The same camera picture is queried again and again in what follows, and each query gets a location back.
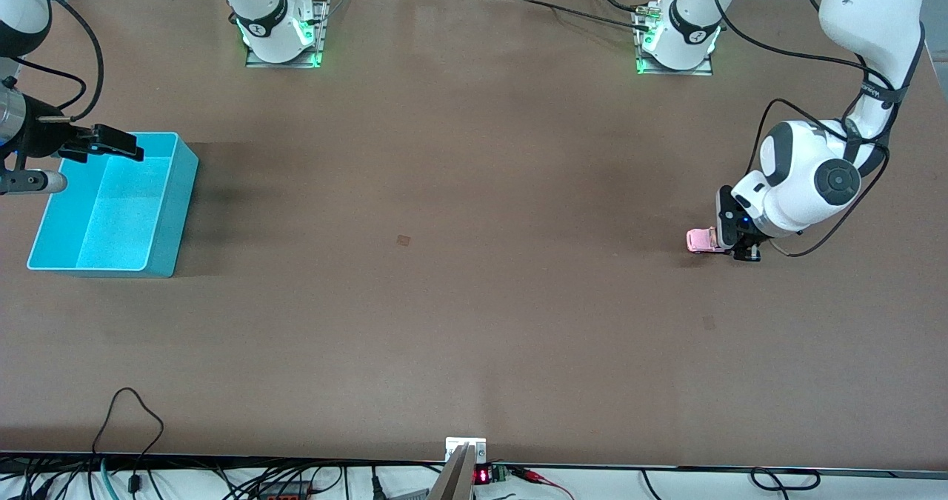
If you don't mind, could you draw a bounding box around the pink jeep toy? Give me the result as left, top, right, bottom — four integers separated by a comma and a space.
686, 227, 721, 256

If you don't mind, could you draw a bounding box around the teal plastic bin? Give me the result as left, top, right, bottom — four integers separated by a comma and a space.
27, 131, 199, 279

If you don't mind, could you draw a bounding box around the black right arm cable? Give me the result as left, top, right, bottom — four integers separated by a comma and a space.
0, 0, 105, 182

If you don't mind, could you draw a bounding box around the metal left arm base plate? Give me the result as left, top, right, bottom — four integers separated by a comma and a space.
635, 4, 714, 76

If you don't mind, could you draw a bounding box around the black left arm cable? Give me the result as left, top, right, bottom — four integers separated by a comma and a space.
710, 0, 927, 258

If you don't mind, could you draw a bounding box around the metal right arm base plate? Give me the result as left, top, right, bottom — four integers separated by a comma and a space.
245, 0, 332, 69

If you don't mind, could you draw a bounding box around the black coiled cable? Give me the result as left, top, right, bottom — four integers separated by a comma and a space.
750, 467, 821, 493

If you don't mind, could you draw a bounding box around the black cable to arm base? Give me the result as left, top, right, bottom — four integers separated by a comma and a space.
511, 0, 654, 33

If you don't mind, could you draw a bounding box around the thin black looped cable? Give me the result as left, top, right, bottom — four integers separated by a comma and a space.
92, 387, 165, 495

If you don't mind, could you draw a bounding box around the red clip wire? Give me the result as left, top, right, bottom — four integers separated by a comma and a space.
511, 467, 575, 500

